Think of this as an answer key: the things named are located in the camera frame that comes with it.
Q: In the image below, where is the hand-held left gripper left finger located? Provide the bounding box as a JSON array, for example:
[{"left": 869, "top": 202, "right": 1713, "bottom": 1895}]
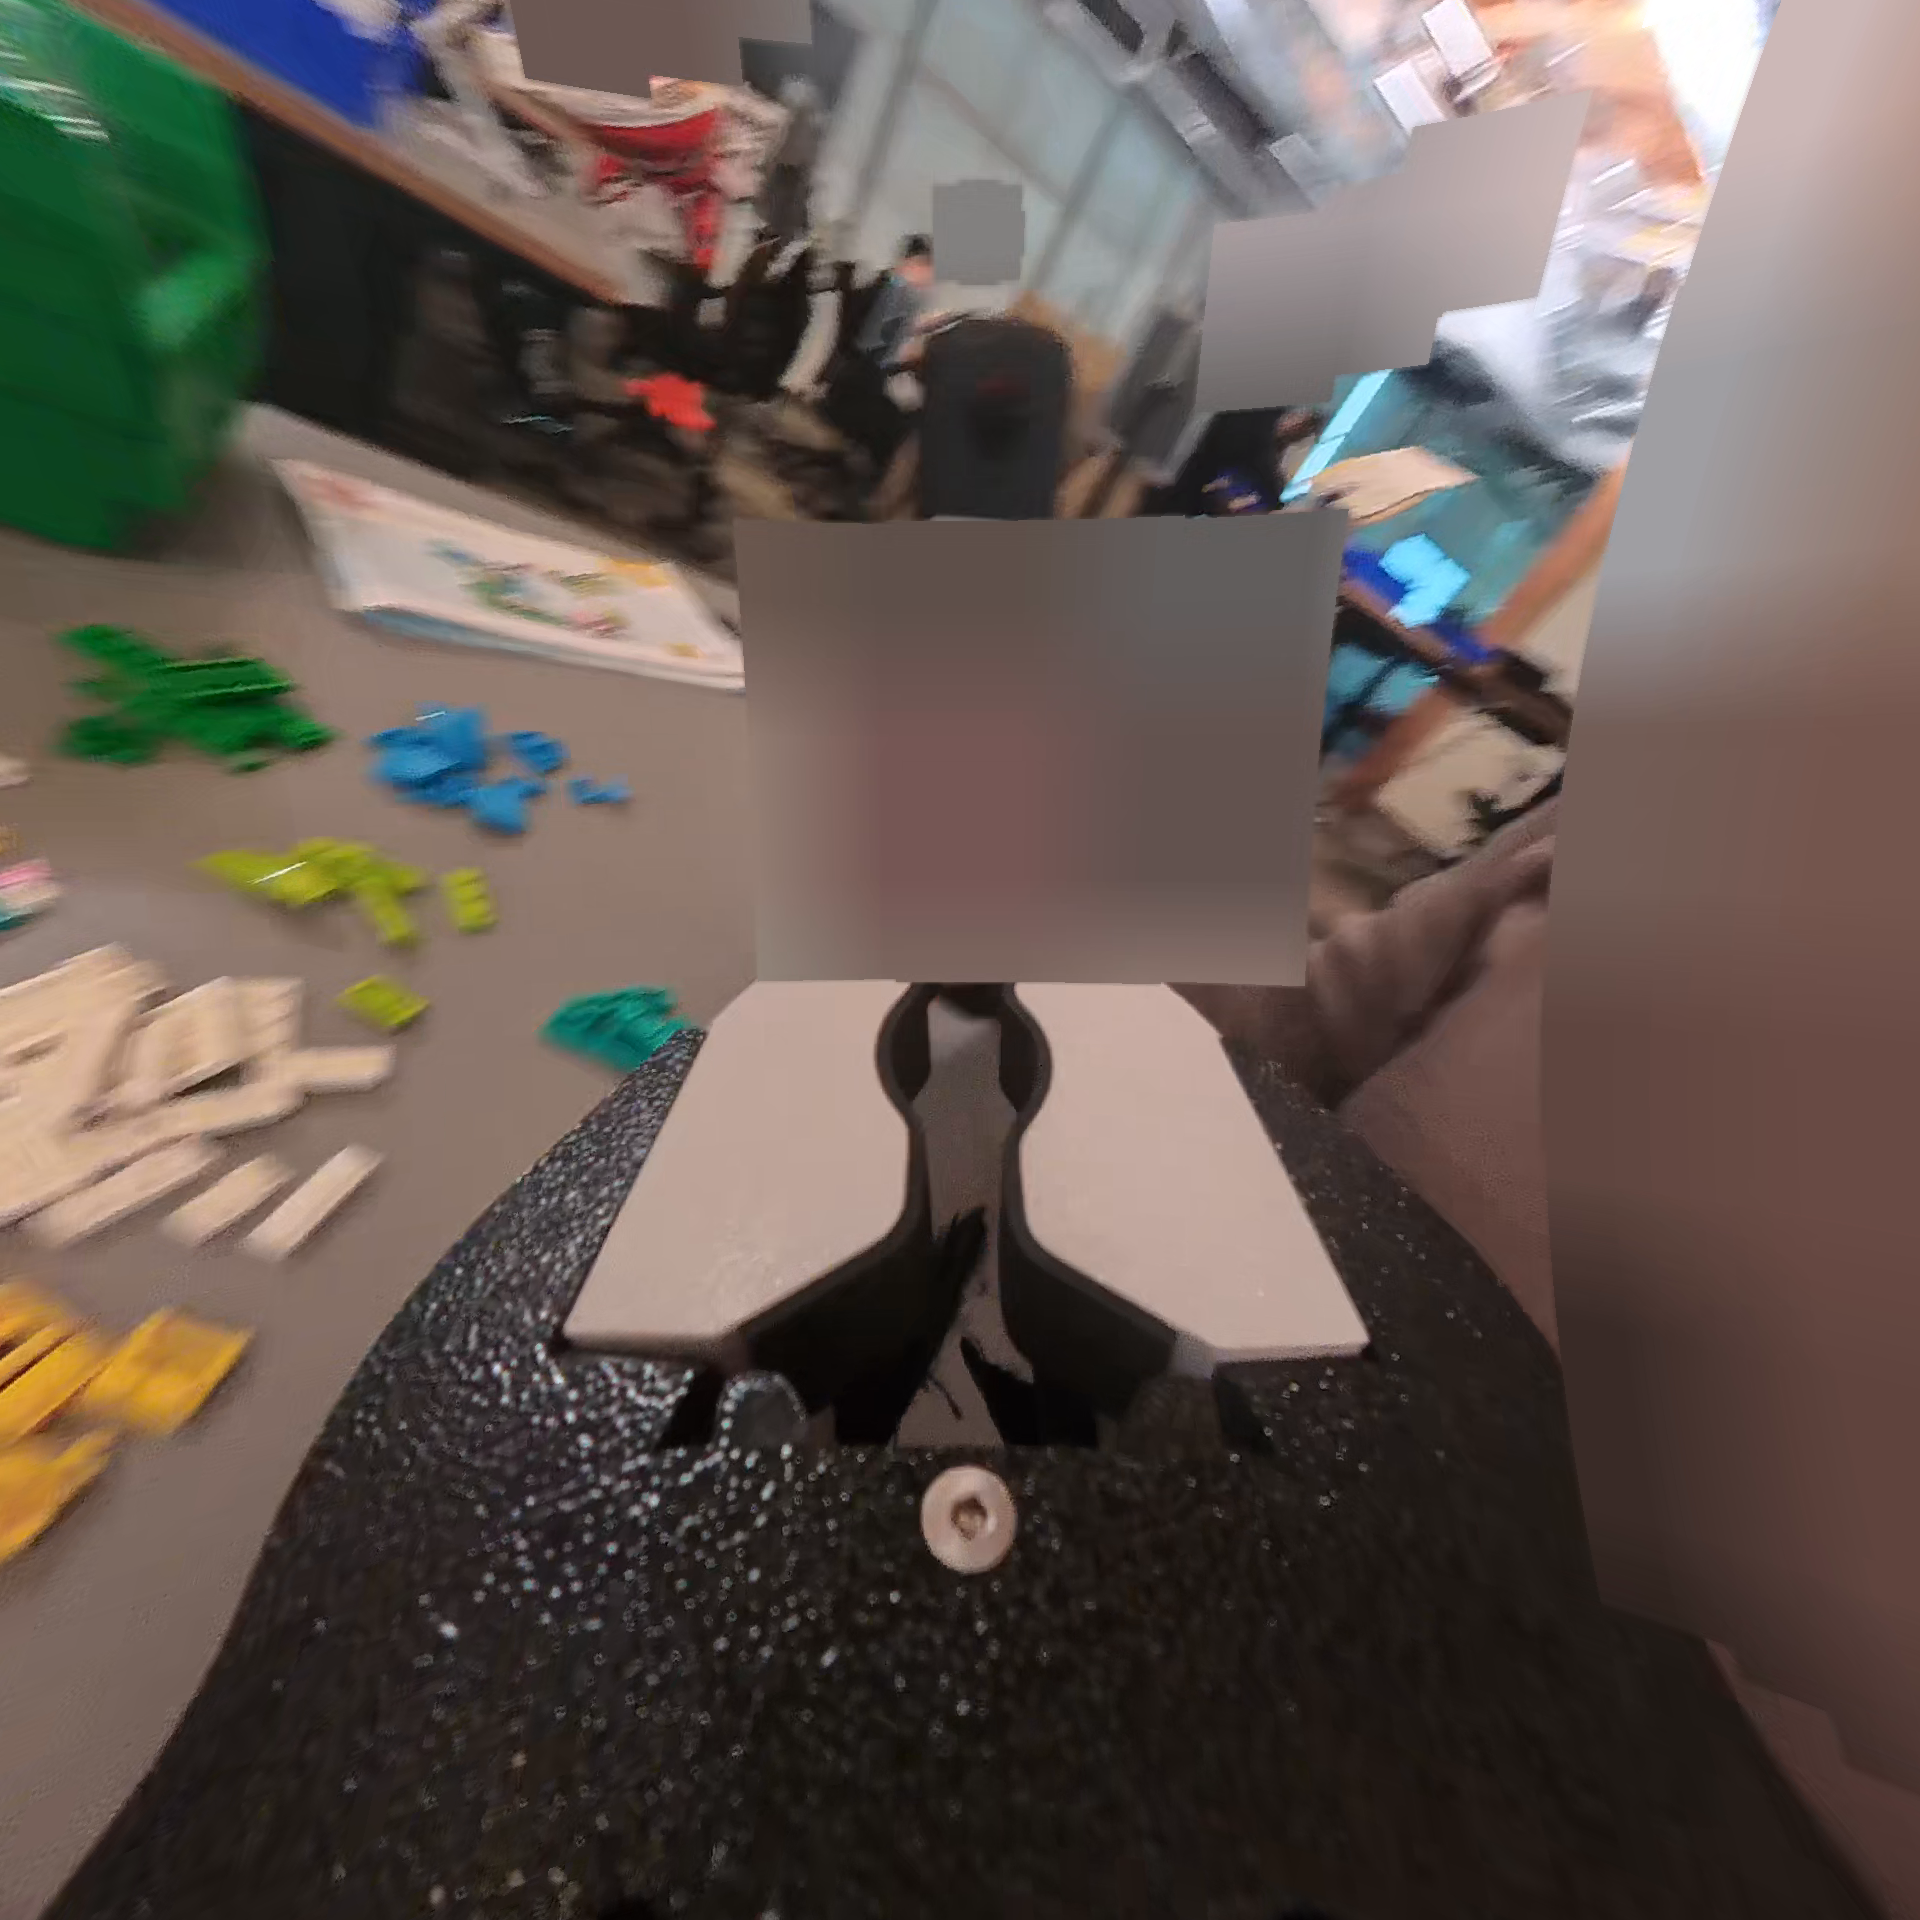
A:
[{"left": 561, "top": 983, "right": 921, "bottom": 1366}]

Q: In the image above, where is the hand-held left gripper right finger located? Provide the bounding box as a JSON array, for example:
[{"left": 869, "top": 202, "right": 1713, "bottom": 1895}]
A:
[{"left": 996, "top": 983, "right": 1373, "bottom": 1370}]

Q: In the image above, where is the pile of blue lego pieces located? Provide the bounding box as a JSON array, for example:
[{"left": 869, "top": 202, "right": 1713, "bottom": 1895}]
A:
[{"left": 365, "top": 705, "right": 634, "bottom": 836}]

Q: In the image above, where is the pile of lime lego pieces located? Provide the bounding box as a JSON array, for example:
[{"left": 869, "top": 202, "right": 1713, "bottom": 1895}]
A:
[{"left": 196, "top": 835, "right": 501, "bottom": 1036}]

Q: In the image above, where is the lego instruction booklet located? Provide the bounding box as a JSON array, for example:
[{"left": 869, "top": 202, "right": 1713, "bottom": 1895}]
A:
[{"left": 272, "top": 455, "right": 749, "bottom": 692}]

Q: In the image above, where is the pile of white lego pieces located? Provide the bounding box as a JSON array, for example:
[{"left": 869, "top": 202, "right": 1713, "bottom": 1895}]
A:
[{"left": 0, "top": 939, "right": 401, "bottom": 1259}]

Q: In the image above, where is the pile of yellow lego pieces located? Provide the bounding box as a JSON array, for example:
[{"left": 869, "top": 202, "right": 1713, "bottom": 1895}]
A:
[{"left": 0, "top": 1281, "right": 257, "bottom": 1564}]

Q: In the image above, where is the pile of green lego pieces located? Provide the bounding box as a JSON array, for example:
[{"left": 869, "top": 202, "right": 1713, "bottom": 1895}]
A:
[{"left": 56, "top": 623, "right": 336, "bottom": 777}]

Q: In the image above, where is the group of teal green plates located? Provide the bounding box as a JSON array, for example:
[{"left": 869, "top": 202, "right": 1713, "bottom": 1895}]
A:
[{"left": 542, "top": 983, "right": 705, "bottom": 1072}]

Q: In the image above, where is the red object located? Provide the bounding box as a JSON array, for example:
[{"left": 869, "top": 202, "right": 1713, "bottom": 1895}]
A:
[{"left": 577, "top": 104, "right": 753, "bottom": 242}]

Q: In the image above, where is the white plastic bag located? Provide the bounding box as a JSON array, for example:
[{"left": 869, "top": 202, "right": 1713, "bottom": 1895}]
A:
[{"left": 1371, "top": 705, "right": 1574, "bottom": 841}]

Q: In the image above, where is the wooden edged table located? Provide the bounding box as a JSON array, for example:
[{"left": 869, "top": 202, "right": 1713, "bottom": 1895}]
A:
[{"left": 90, "top": 0, "right": 650, "bottom": 305}]

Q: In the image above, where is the stack of green plastic bins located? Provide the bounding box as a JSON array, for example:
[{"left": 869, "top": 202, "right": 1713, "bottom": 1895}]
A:
[{"left": 0, "top": 44, "right": 272, "bottom": 551}]

